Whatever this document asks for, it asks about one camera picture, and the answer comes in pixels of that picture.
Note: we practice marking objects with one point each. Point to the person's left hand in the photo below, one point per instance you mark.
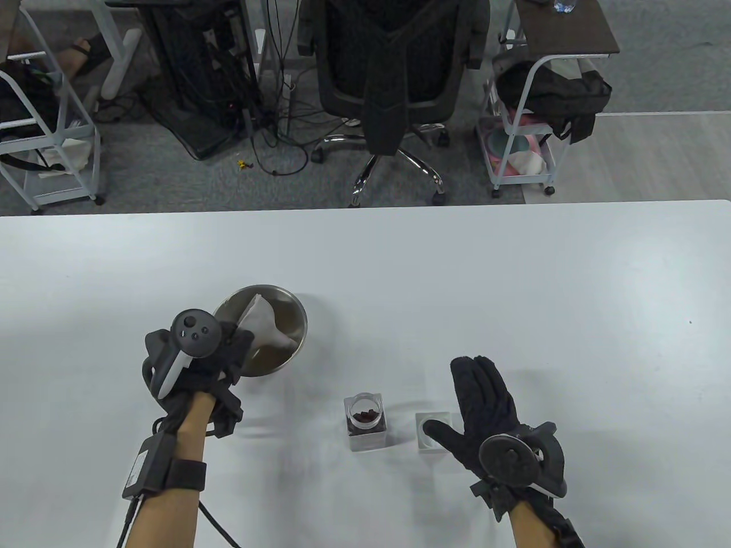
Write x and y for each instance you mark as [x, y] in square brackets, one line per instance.
[228, 354]

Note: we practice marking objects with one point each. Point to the person's right hand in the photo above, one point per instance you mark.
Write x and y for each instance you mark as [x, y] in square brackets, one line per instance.
[485, 405]

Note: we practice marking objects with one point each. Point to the beige funnel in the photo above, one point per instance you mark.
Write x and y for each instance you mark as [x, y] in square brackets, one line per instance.
[262, 325]

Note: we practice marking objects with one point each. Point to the stainless steel bowl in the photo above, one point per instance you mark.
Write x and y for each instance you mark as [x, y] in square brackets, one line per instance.
[285, 319]

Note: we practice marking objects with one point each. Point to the white square jar lid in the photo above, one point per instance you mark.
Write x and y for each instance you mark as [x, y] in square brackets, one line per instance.
[428, 442]

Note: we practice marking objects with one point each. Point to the clear square coffee jar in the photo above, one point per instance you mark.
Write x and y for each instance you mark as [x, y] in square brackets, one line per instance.
[368, 440]

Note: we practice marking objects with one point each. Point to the person's right forearm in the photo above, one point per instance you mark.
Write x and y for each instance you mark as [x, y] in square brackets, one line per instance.
[531, 528]

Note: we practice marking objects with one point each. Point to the person's left forearm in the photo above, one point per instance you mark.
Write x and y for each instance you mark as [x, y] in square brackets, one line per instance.
[165, 519]

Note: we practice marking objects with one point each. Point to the black round tracker controller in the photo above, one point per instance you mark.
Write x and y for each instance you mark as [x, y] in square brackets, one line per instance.
[508, 462]
[194, 334]

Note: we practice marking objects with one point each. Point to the black wrist sensor pack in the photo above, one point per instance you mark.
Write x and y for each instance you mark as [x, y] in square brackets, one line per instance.
[568, 534]
[148, 465]

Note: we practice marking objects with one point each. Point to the white rolling cart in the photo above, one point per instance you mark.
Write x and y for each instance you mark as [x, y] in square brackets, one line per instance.
[525, 180]
[96, 171]

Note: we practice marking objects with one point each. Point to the pink and teal cloth bag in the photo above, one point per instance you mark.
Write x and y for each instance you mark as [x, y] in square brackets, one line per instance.
[514, 154]

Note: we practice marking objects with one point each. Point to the white cloth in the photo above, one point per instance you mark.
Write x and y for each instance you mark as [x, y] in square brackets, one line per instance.
[68, 154]

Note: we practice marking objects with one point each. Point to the black computer stand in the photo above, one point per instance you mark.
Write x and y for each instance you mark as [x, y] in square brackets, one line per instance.
[188, 68]

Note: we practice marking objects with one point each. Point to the white desk leg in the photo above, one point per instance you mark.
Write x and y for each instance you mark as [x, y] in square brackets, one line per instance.
[117, 68]

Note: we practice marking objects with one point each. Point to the black backpack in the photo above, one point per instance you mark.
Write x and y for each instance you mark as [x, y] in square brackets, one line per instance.
[559, 97]

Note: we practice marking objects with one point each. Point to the black bag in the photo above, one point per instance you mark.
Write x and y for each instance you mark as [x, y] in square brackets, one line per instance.
[23, 103]

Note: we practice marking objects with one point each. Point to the black office chair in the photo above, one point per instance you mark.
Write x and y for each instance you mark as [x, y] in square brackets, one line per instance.
[480, 45]

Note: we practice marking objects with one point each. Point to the brown side table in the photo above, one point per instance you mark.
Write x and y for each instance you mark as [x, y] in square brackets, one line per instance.
[565, 31]

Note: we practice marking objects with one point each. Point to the clear water bottle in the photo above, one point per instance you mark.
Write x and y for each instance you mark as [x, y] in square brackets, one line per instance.
[562, 5]

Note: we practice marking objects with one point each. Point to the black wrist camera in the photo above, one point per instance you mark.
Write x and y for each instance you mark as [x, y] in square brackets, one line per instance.
[228, 411]

